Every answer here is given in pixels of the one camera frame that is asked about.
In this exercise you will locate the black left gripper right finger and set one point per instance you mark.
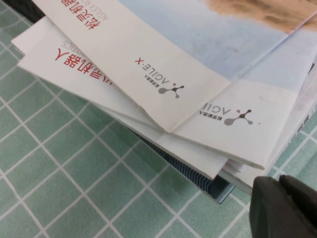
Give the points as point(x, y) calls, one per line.
point(302, 196)

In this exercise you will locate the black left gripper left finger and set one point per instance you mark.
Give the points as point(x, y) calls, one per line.
point(267, 213)

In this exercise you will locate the AgileX desert cover brochure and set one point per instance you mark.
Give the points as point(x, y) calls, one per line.
point(260, 148)
point(148, 49)

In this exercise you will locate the blue striped book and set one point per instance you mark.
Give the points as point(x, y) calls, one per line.
point(213, 192)

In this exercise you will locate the white book with text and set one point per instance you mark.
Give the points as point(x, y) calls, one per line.
point(307, 104)

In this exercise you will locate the black plastic book holder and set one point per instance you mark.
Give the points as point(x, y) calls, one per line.
point(37, 15)

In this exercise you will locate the green checked tablecloth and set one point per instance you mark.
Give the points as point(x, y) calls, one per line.
point(74, 186)

